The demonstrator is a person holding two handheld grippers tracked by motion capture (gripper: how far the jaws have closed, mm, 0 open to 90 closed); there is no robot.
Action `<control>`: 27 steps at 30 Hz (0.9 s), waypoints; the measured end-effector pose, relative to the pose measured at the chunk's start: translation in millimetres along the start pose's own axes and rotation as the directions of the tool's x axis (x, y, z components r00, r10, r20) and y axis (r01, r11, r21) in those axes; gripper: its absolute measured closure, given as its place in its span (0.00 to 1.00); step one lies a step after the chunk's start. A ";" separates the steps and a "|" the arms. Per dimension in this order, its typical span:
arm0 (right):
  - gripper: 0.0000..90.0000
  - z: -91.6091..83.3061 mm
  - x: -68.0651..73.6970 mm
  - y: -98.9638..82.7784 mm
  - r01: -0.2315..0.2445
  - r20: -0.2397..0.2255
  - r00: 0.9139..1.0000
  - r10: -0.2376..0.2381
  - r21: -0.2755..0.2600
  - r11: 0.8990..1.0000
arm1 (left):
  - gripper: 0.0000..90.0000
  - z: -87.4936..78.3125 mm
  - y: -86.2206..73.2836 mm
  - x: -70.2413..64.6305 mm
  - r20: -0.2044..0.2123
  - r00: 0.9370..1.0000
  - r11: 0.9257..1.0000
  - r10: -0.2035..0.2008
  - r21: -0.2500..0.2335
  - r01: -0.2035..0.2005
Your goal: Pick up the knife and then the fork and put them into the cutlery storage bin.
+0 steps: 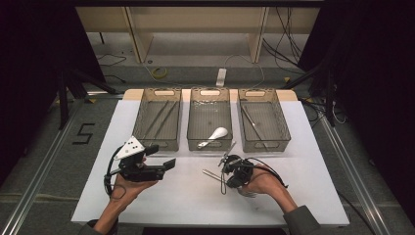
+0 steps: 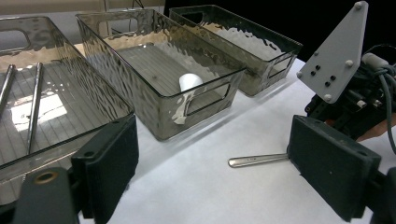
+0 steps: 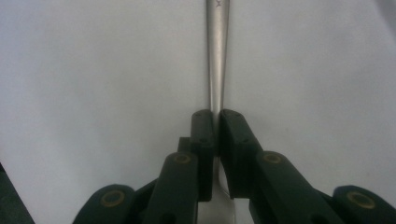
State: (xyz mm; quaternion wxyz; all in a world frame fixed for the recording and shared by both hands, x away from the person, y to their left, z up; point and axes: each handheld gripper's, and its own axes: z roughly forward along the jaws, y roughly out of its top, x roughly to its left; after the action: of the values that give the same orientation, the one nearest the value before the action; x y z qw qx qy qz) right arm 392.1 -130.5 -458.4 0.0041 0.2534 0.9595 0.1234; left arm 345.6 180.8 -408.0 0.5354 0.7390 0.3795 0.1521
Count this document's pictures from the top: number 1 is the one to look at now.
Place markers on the black metal stand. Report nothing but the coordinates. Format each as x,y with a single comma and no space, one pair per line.
63,104
330,104

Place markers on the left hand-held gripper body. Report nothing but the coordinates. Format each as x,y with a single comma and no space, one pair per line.
140,172

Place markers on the white table mat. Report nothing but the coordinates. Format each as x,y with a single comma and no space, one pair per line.
202,215

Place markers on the light wooden desk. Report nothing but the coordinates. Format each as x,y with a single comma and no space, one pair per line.
195,19

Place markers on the black curtain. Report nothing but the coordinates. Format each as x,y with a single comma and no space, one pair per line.
375,81
26,65

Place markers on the person's left hand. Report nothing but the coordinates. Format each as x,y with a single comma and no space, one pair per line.
125,191

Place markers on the metal table knife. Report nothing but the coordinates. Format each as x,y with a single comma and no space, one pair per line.
252,122

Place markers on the metal fork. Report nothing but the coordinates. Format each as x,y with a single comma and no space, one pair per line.
210,173

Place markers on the white power strip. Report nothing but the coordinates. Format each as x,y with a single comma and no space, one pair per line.
221,77

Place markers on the aluminium floor rail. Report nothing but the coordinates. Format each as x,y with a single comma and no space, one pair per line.
356,182
36,186

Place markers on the white ceramic spoon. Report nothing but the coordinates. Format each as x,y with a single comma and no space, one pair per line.
219,132

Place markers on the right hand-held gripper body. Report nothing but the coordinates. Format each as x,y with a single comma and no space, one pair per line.
244,169

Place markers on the person's right hand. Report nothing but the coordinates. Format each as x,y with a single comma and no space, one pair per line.
266,182

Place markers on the grey translucent plastic bin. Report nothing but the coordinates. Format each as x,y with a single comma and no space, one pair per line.
163,94
208,111
270,120

